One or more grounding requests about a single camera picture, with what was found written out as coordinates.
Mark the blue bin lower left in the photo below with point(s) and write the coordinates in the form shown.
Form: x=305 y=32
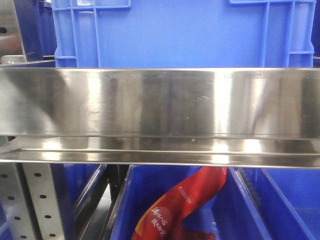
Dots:
x=77 y=176

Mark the blue bin lower middle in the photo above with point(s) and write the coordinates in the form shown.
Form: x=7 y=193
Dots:
x=230 y=215

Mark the large blue bin on shelf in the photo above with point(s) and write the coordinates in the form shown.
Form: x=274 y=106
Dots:
x=183 y=33

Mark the blue bin lower right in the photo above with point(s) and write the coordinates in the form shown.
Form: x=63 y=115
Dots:
x=288 y=200

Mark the perforated steel upright post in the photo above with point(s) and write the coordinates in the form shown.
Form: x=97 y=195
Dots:
x=31 y=201

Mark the red snack bag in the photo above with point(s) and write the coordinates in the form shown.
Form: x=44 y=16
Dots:
x=179 y=202

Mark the stainless steel shelf beam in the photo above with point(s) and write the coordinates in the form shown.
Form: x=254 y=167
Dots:
x=235 y=117

